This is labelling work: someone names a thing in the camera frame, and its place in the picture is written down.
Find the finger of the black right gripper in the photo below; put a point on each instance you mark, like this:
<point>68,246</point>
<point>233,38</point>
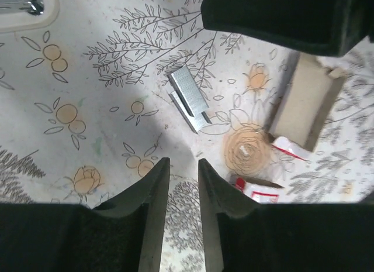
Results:
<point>319,27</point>

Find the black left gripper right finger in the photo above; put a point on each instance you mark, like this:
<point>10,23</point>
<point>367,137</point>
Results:
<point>240,234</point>

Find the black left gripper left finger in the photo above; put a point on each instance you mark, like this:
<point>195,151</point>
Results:
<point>124,233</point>

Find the silver staple strip block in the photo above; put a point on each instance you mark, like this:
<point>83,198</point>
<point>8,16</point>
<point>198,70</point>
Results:
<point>188,99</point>

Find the small pink white stapler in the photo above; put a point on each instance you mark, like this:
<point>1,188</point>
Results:
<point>19,15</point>

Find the red white staple box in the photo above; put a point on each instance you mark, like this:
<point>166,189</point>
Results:
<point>259,193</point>

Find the floral patterned table mat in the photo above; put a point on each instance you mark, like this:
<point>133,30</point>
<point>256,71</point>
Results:
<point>86,113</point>

